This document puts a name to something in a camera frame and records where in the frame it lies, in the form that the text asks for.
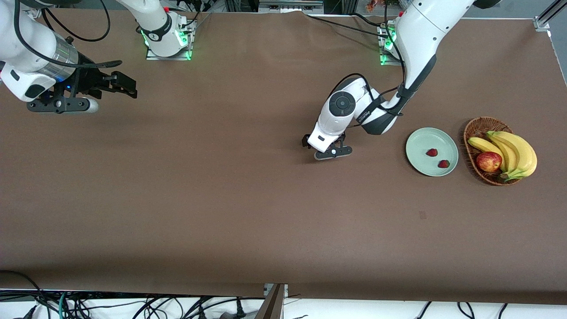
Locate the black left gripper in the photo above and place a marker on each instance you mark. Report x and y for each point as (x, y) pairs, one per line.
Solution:
(304, 141)

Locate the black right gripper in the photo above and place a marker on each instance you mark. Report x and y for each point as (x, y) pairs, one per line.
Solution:
(93, 80)

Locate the red strawberry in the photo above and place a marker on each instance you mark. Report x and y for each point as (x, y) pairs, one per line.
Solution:
(444, 164)
(432, 152)

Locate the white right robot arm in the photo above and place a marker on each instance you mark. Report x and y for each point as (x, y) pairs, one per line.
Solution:
(26, 44)

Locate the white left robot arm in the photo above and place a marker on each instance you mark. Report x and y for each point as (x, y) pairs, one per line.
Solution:
(425, 35)

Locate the pale green round plate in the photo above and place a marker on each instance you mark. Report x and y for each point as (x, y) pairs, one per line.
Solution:
(421, 146)

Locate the table cover sheet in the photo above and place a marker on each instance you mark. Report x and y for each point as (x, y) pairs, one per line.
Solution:
(283, 221)

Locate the colourful small objects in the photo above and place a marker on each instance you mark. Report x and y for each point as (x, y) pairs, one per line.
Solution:
(376, 4)

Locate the brown wicker basket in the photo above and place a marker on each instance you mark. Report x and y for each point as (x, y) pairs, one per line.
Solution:
(476, 128)

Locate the small yellow banana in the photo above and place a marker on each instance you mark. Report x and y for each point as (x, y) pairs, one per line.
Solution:
(483, 145)

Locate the black power plug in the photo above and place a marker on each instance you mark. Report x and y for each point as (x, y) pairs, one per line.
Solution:
(239, 308)

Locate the red apple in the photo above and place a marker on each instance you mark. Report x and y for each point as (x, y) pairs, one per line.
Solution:
(489, 161)

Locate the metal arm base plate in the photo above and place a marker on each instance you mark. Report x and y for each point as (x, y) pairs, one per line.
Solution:
(170, 57)
(384, 60)

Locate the grey metal frame rail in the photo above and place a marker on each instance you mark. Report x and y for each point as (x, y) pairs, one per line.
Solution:
(290, 5)

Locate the aluminium frame post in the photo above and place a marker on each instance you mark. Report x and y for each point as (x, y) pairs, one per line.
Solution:
(271, 305)

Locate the aluminium frame corner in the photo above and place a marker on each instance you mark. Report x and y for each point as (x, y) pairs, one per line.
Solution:
(547, 17)

